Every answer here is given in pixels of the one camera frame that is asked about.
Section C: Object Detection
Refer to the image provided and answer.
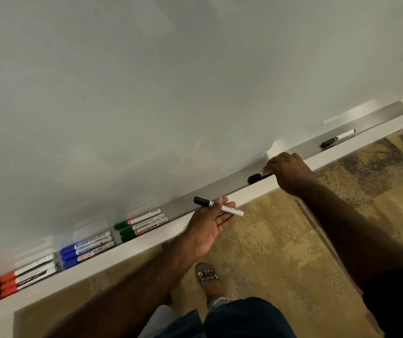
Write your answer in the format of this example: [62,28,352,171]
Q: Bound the person's right hand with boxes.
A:
[263,152,317,198]

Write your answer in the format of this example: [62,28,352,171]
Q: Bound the person's left hand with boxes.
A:
[182,197,237,259]

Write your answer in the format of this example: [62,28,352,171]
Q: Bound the black whiteboard marker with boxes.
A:
[320,129,357,149]
[247,171,272,185]
[193,196,244,217]

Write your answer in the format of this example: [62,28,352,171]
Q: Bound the person's right forearm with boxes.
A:
[291,174,403,291]

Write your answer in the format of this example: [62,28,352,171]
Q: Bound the person's left forearm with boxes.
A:
[43,239,202,338]

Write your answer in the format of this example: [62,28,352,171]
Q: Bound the grey sandal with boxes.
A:
[196,263,223,297]

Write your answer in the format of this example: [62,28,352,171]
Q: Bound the green whiteboard marker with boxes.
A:
[121,217,169,243]
[119,213,166,237]
[114,209,161,231]

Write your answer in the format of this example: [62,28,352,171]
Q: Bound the white ledge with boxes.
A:
[0,108,403,338]

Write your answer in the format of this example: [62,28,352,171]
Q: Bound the grey metal marker tray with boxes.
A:
[0,101,403,310]

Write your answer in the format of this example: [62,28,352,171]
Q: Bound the dark blue shirt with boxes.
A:
[154,265,403,338]

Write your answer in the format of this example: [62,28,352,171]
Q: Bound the white whiteboard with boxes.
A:
[0,0,403,284]

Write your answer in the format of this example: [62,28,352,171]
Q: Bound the light grey trousers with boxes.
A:
[137,296,232,338]

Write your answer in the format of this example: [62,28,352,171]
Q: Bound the blue whiteboard marker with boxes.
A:
[61,236,113,261]
[62,241,115,270]
[60,231,111,255]

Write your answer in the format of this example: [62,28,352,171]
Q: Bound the red whiteboard marker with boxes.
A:
[0,261,57,291]
[0,266,59,298]
[0,253,56,284]

